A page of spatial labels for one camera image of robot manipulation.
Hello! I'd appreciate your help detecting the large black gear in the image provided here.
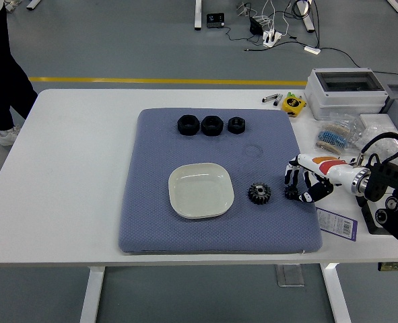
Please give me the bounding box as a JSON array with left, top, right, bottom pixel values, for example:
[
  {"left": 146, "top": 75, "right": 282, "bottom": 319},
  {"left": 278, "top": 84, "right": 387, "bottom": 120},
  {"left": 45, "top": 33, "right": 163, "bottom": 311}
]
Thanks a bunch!
[{"left": 248, "top": 182, "right": 272, "bottom": 206}]

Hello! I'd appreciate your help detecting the clear plastic bracket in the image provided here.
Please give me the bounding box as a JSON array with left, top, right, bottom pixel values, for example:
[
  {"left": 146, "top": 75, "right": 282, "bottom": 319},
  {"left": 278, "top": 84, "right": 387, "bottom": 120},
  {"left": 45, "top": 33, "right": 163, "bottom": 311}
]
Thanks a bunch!
[{"left": 275, "top": 264, "right": 306, "bottom": 287}]

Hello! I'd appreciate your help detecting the black power adapter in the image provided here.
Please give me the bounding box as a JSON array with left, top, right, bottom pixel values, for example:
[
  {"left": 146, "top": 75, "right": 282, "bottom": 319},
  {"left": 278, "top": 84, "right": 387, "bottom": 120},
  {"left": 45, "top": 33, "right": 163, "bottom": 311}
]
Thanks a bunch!
[{"left": 248, "top": 16, "right": 264, "bottom": 36}]

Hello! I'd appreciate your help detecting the blue-grey quilted mat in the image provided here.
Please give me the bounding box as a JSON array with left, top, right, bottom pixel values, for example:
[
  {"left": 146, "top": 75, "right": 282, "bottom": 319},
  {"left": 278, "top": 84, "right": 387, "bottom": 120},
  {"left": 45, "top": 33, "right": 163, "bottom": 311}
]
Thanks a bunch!
[{"left": 117, "top": 107, "right": 323, "bottom": 255}]

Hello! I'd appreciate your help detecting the bag of blue resistors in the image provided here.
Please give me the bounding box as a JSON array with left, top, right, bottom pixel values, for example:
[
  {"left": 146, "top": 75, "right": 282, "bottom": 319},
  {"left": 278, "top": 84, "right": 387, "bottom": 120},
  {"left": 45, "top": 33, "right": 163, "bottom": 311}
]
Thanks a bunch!
[{"left": 314, "top": 110, "right": 366, "bottom": 156}]

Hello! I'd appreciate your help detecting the purple-edged label card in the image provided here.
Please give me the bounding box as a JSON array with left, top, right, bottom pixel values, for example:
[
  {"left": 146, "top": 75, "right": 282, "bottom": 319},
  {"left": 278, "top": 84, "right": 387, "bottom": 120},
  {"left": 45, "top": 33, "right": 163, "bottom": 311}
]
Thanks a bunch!
[{"left": 315, "top": 207, "right": 358, "bottom": 242}]

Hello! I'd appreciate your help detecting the yellow tape measure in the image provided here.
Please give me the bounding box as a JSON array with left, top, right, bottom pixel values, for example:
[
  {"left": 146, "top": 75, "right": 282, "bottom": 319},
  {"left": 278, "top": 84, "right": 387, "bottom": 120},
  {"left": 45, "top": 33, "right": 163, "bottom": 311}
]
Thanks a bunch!
[{"left": 281, "top": 96, "right": 306, "bottom": 118}]

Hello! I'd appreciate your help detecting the black device with screen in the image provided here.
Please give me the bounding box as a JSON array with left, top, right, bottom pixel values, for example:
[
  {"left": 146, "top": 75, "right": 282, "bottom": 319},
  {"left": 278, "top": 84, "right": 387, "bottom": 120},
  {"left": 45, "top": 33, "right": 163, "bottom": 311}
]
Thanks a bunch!
[{"left": 206, "top": 12, "right": 226, "bottom": 30}]

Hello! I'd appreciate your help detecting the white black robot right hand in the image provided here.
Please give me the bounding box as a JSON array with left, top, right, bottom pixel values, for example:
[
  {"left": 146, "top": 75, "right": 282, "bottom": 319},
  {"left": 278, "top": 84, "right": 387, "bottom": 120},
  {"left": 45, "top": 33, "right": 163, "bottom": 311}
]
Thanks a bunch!
[{"left": 284, "top": 153, "right": 360, "bottom": 204}]

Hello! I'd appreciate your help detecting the white power strip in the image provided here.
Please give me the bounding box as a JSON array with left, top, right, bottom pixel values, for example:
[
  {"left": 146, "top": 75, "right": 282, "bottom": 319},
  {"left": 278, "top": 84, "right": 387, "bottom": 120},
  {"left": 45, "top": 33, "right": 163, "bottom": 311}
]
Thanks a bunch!
[{"left": 262, "top": 30, "right": 282, "bottom": 47}]

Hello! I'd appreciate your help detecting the small black hex nut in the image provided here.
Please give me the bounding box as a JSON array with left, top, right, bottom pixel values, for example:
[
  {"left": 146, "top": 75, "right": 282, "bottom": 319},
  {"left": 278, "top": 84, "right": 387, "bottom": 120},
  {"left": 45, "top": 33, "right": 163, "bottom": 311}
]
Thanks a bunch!
[{"left": 227, "top": 116, "right": 247, "bottom": 135}]

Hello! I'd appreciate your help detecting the white table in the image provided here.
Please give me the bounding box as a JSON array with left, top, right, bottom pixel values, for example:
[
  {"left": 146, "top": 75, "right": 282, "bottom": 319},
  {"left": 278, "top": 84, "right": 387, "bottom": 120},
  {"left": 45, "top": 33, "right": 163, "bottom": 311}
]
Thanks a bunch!
[{"left": 0, "top": 88, "right": 398, "bottom": 323}]

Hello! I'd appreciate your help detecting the large black hex nut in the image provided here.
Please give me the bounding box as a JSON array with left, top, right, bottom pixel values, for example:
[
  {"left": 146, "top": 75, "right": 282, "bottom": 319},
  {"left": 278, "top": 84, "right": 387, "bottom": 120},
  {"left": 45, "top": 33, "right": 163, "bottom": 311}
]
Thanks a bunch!
[
  {"left": 177, "top": 114, "right": 201, "bottom": 137},
  {"left": 201, "top": 115, "right": 224, "bottom": 137}
]

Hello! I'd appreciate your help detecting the white square plate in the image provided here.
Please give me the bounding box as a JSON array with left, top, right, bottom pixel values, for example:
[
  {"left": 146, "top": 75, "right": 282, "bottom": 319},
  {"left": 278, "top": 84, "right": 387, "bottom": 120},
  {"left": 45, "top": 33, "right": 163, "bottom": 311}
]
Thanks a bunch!
[{"left": 168, "top": 162, "right": 236, "bottom": 220}]

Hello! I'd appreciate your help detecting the grey enclosure with clear lid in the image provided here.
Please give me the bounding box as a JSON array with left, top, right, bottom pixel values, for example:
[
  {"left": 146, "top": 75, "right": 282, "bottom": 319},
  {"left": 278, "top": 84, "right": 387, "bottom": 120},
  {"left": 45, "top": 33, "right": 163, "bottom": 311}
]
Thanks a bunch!
[{"left": 303, "top": 68, "right": 389, "bottom": 121}]

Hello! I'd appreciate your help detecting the long black floor cable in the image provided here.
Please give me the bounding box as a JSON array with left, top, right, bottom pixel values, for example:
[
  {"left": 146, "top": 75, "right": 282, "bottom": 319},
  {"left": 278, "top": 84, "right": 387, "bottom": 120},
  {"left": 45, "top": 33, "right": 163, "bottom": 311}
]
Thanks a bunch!
[{"left": 319, "top": 46, "right": 398, "bottom": 83}]

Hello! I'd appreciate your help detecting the small black gear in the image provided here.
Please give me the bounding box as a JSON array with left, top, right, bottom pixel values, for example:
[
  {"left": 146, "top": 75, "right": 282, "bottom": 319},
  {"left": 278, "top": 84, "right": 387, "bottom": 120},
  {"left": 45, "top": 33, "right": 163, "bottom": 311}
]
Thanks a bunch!
[{"left": 284, "top": 185, "right": 300, "bottom": 202}]

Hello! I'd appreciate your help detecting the clear bag of white parts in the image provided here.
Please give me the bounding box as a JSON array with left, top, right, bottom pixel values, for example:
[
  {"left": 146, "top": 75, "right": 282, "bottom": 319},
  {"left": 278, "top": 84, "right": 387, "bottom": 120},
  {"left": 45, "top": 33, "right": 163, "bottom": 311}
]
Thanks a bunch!
[{"left": 360, "top": 124, "right": 398, "bottom": 169}]

